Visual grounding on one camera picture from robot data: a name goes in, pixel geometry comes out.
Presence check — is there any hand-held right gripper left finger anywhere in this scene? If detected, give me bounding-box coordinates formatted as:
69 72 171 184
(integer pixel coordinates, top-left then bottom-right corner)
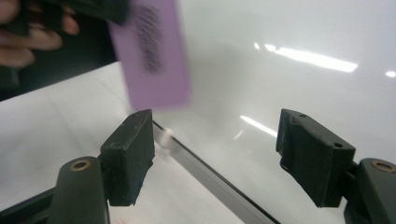
101 108 156 207

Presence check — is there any white whiteboard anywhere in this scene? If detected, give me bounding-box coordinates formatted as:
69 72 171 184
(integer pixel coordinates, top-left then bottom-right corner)
152 0 396 224

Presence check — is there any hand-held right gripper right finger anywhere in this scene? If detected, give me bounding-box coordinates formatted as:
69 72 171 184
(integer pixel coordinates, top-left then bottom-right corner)
276 107 357 209

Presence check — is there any purple whiteboard eraser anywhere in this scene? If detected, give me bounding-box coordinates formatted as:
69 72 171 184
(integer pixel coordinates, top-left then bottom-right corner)
108 0 192 111

